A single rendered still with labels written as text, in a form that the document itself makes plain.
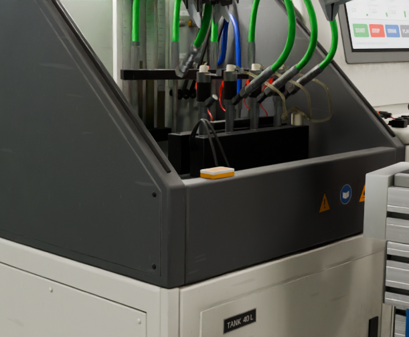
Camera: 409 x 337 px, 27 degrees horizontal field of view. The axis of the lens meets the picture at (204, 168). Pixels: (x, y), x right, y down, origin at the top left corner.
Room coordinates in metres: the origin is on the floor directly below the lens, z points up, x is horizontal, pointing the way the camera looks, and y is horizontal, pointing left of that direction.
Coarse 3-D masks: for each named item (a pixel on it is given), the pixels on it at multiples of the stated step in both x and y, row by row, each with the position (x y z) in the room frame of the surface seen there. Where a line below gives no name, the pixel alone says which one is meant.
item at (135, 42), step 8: (136, 0) 1.79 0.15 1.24; (136, 8) 1.79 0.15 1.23; (208, 8) 1.46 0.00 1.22; (136, 16) 1.80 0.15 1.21; (208, 16) 1.46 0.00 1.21; (136, 24) 1.80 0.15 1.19; (208, 24) 1.47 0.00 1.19; (136, 32) 1.80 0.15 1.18; (200, 32) 1.48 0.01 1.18; (136, 40) 1.80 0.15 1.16; (200, 40) 1.49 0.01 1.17
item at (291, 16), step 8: (176, 0) 1.82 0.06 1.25; (288, 0) 1.62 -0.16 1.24; (176, 8) 1.83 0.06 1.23; (288, 8) 1.62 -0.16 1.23; (176, 16) 1.83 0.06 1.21; (288, 16) 1.62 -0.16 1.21; (176, 24) 1.83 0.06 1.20; (176, 32) 1.83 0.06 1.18; (176, 40) 1.83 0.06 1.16; (288, 40) 1.62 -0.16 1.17; (176, 48) 1.83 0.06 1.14; (288, 48) 1.62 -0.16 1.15; (176, 56) 1.83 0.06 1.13; (280, 56) 1.63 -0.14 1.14; (288, 56) 1.63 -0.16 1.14; (176, 64) 1.83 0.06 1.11; (280, 64) 1.63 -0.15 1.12; (264, 72) 1.65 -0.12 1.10; (272, 72) 1.64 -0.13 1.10; (256, 80) 1.67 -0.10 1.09; (264, 80) 1.66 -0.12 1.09; (248, 88) 1.68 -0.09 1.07; (256, 88) 1.68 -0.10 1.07
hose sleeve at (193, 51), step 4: (192, 44) 1.50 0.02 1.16; (192, 48) 1.51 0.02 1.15; (196, 48) 1.50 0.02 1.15; (200, 48) 1.51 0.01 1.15; (188, 52) 1.52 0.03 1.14; (192, 52) 1.51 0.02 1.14; (196, 52) 1.51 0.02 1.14; (184, 56) 1.54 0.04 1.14; (188, 56) 1.52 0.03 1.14; (192, 56) 1.52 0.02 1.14; (184, 60) 1.54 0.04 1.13; (188, 60) 1.53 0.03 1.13; (192, 60) 1.53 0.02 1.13; (180, 64) 1.55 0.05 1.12; (184, 64) 1.54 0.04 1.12; (188, 64) 1.54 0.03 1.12; (180, 68) 1.56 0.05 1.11; (184, 68) 1.55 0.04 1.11; (188, 68) 1.55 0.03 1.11
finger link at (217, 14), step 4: (216, 4) 1.46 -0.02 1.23; (220, 4) 1.45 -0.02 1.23; (212, 8) 1.48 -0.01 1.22; (216, 8) 1.46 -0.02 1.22; (220, 8) 1.46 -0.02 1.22; (224, 8) 1.43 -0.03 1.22; (212, 12) 1.48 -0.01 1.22; (216, 12) 1.47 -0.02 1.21; (220, 12) 1.47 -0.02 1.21; (224, 12) 1.44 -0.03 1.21; (228, 12) 1.43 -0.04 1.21; (212, 16) 1.48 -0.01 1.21; (216, 16) 1.48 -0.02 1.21; (220, 16) 1.48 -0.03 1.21; (224, 16) 1.45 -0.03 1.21; (228, 16) 1.42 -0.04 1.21; (216, 20) 1.48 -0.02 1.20; (228, 20) 1.43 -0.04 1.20
